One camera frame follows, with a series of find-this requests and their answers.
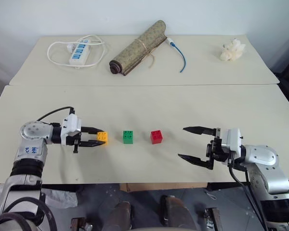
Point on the brown cardboard sheet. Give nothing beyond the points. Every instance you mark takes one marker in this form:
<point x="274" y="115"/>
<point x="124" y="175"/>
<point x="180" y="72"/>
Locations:
<point x="163" y="186"/>

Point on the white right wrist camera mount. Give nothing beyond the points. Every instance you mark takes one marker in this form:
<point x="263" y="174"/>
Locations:
<point x="233" y="140"/>

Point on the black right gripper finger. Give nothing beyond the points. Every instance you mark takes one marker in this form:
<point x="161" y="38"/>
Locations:
<point x="195" y="161"/>
<point x="202" y="130"/>

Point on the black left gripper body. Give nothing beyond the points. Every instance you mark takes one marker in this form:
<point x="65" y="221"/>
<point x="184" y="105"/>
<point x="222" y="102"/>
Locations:
<point x="74" y="140"/>

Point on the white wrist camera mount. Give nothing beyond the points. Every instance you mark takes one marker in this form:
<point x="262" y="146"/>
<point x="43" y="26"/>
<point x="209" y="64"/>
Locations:
<point x="71" y="122"/>
<point x="233" y="140"/>

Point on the red building block cube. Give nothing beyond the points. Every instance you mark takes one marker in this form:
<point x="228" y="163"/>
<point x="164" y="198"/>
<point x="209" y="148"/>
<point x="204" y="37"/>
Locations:
<point x="156" y="137"/>

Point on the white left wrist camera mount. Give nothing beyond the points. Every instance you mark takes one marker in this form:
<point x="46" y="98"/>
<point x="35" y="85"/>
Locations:
<point x="71" y="122"/>

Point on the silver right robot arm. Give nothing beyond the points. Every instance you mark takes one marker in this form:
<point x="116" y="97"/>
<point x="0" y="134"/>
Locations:
<point x="265" y="156"/>

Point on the rolled olive patterned mat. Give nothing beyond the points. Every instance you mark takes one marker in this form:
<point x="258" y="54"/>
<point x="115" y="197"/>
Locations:
<point x="137" y="48"/>

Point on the dark rounded brown shape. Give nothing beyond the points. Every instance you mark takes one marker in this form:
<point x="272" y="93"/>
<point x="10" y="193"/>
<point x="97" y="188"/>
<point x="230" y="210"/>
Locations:
<point x="118" y="216"/>
<point x="175" y="214"/>

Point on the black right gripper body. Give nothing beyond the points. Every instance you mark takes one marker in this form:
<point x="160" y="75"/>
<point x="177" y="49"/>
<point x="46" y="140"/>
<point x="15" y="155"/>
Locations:
<point x="216" y="151"/>

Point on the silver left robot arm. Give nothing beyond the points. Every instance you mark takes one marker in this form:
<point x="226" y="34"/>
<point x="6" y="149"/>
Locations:
<point x="31" y="130"/>

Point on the crumpled white tissue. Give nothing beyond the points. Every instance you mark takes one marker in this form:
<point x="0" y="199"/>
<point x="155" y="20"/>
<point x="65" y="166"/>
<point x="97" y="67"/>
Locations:
<point x="231" y="51"/>

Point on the green building block cube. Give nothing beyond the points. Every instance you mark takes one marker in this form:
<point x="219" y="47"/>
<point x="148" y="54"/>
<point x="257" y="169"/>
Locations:
<point x="127" y="137"/>

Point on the yellow building block cube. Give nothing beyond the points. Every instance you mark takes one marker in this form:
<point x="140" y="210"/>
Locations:
<point x="102" y="136"/>

